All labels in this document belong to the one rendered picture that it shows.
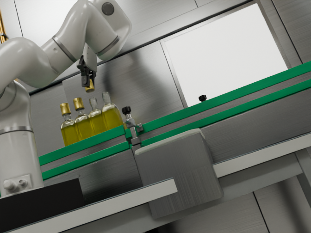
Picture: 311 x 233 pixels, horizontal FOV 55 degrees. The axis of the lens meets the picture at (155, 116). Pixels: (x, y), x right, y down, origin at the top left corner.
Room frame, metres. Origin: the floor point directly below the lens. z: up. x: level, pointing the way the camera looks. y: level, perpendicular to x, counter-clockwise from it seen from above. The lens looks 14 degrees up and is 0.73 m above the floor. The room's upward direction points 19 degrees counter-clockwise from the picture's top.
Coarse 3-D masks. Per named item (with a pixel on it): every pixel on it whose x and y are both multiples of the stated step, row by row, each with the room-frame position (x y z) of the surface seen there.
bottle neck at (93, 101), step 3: (90, 99) 1.08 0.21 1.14; (93, 99) 1.08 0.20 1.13; (96, 99) 1.09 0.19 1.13; (90, 102) 1.08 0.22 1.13; (93, 102) 1.08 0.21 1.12; (96, 102) 1.09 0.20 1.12; (90, 105) 1.08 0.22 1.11; (93, 105) 1.08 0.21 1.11; (96, 105) 1.08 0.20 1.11; (93, 108) 1.08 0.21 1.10; (96, 108) 1.08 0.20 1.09
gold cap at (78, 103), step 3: (75, 99) 1.08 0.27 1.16; (78, 99) 1.08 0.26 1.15; (81, 99) 1.10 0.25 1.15; (75, 102) 1.08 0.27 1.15; (78, 102) 1.08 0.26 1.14; (81, 102) 1.09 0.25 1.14; (75, 105) 1.09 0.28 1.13; (78, 105) 1.08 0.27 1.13; (81, 105) 1.09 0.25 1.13; (75, 108) 1.09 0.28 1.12; (78, 108) 1.08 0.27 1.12; (84, 108) 1.10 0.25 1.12
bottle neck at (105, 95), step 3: (102, 93) 1.07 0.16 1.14; (105, 93) 1.06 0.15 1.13; (108, 93) 1.07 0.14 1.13; (102, 96) 1.07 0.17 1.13; (105, 96) 1.07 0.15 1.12; (108, 96) 1.07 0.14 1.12; (105, 99) 1.07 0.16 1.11; (108, 99) 1.07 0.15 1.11; (105, 102) 1.07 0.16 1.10; (108, 102) 1.07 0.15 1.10; (111, 102) 1.07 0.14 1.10
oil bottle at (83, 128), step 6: (84, 114) 1.08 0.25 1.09; (78, 120) 1.07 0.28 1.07; (84, 120) 1.07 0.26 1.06; (78, 126) 1.07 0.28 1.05; (84, 126) 1.07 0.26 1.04; (90, 126) 1.08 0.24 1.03; (78, 132) 1.07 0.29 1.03; (84, 132) 1.07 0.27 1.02; (90, 132) 1.07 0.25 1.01; (78, 138) 1.08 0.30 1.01; (84, 138) 1.07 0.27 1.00
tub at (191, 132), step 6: (186, 132) 0.71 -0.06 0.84; (192, 132) 0.71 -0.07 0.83; (198, 132) 0.76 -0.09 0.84; (168, 138) 0.71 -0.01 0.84; (174, 138) 0.71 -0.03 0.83; (180, 138) 0.72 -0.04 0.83; (204, 138) 0.90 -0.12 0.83; (150, 144) 0.72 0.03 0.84; (156, 144) 0.72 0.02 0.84; (162, 144) 0.73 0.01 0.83; (138, 150) 0.73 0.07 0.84; (144, 150) 0.73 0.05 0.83
